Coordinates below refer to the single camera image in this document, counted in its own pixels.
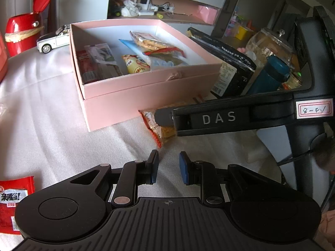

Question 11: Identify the red rabbit-ear container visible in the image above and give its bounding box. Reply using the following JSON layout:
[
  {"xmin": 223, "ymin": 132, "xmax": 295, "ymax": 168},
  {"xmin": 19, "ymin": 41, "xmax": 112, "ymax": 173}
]
[{"xmin": 5, "ymin": 0, "xmax": 50, "ymax": 57}]

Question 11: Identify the white tablecloth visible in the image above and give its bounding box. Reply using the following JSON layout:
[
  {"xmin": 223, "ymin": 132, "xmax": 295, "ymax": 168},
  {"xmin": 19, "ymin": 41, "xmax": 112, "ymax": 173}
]
[{"xmin": 0, "ymin": 45, "xmax": 283, "ymax": 251}]

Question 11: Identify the white toy car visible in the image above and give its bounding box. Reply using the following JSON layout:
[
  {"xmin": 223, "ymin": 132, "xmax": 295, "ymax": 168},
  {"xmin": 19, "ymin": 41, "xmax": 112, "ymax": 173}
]
[{"xmin": 36, "ymin": 24, "xmax": 70, "ymax": 54}]

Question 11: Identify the large rice cracker packet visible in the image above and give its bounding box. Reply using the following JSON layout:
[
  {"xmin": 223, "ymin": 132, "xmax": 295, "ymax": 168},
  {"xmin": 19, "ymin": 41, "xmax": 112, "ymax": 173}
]
[{"xmin": 129, "ymin": 31, "xmax": 186, "ymax": 58}]

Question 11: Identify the red snack sachet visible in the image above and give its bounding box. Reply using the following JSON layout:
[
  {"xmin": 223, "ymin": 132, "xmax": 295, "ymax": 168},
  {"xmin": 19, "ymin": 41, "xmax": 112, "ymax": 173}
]
[{"xmin": 0, "ymin": 176, "xmax": 35, "ymax": 234}]

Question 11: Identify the pink cardboard box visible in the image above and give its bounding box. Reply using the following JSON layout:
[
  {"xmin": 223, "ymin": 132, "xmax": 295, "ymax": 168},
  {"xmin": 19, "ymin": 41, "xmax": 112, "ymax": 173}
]
[{"xmin": 70, "ymin": 18, "xmax": 222, "ymax": 132}]

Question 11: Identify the black snack bag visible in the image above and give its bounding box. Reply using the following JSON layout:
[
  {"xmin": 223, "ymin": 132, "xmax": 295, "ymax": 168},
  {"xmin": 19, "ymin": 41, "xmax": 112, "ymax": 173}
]
[{"xmin": 187, "ymin": 27, "xmax": 256, "ymax": 99}]

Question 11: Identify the pink toy carrier basket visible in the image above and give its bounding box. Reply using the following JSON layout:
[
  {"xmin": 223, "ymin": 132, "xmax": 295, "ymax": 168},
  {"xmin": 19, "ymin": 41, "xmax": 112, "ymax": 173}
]
[{"xmin": 0, "ymin": 35, "xmax": 8, "ymax": 82}]

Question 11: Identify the yellow snack packet in box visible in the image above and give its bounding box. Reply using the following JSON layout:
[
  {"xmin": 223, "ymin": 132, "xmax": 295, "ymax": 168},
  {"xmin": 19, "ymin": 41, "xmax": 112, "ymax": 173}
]
[{"xmin": 121, "ymin": 54, "xmax": 151, "ymax": 74}]

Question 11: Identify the small orange cracker packet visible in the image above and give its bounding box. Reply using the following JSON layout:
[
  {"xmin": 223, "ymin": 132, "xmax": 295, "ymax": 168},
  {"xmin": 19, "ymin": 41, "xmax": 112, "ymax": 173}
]
[{"xmin": 139, "ymin": 109, "xmax": 176, "ymax": 149}]

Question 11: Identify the grey pink shelf unit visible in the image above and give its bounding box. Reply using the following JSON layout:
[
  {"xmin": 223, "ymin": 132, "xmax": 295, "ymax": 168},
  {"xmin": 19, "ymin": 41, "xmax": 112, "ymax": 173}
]
[{"xmin": 107, "ymin": 0, "xmax": 228, "ymax": 30}]

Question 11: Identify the glass jar with lid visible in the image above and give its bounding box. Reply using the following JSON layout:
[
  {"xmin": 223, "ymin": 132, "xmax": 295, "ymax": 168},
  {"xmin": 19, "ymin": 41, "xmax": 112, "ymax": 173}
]
[{"xmin": 245, "ymin": 28, "xmax": 293, "ymax": 67}]

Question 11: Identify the teal thermos bottle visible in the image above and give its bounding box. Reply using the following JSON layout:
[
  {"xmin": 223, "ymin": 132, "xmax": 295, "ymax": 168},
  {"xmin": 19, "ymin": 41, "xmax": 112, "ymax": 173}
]
[{"xmin": 246, "ymin": 55, "xmax": 290, "ymax": 95}]

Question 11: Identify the blue snack packet in box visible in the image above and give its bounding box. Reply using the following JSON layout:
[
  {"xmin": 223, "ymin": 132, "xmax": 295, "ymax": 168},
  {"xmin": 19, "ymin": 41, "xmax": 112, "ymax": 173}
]
[{"xmin": 119, "ymin": 39, "xmax": 151, "ymax": 65}]

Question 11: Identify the clear blue-label snack packet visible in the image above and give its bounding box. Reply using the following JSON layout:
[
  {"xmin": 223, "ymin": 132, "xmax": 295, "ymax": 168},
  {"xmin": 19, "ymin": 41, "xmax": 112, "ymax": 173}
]
[{"xmin": 85, "ymin": 43, "xmax": 123, "ymax": 80}]

